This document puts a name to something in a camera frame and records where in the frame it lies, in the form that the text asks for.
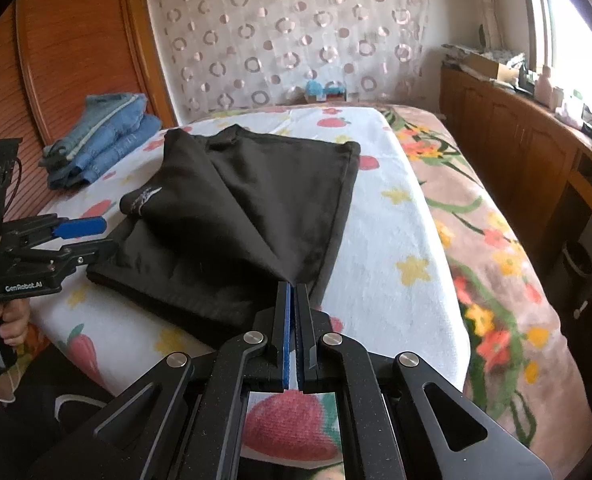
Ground wooden wardrobe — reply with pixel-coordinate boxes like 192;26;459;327
0;0;179;221

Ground wooden side cabinet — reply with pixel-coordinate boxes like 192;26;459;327
440;62;592;411

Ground person's left hand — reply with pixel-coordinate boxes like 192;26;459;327
0;297;32;357

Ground black pants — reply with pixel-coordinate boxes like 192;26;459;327
86;126;362;348

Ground small box with blue items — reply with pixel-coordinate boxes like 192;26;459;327
303;80;348;105

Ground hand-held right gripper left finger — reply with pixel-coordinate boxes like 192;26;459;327
28;283;298;480

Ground sheer circle pattern curtain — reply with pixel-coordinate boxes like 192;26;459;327
146;0;429;123

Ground pink bottle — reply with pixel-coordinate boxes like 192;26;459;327
534;64;553;105

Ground folded blue jeans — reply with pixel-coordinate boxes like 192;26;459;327
38;92;163;191

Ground person's dark clothing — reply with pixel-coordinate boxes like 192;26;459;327
0;355;119;480

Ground white lace window curtain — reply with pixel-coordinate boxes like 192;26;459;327
463;0;509;48

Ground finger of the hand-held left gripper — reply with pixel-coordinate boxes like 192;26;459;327
23;239;120;275
6;214;108;247

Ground window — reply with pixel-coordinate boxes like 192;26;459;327
518;0;592;126

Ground open cardboard box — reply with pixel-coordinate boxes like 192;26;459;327
462;52;521;84

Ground pink floral blanket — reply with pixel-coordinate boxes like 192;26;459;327
296;101;592;461

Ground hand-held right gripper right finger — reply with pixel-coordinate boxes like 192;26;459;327
296;284;553;480

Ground white strawberry print towel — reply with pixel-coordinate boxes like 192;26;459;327
28;105;472;466

